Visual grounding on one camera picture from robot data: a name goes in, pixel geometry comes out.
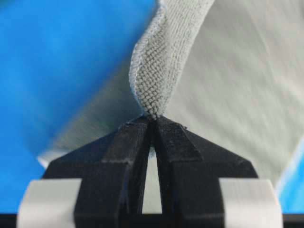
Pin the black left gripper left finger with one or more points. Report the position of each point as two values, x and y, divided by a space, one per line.
112 170

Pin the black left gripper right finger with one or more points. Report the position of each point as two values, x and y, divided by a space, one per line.
189 169

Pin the large grey towel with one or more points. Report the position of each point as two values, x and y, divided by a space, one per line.
243 89

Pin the blue table cloth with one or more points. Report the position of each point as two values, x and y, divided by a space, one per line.
63 80

